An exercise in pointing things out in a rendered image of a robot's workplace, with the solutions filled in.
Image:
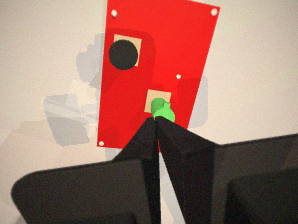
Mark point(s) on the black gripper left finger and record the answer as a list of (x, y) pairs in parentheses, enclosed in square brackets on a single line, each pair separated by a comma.
[(129, 183)]

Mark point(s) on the red circuit board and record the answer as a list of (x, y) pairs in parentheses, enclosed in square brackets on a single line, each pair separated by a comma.
[(154, 56)]

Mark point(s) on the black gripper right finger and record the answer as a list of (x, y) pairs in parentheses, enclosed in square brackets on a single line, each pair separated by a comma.
[(200, 170)]

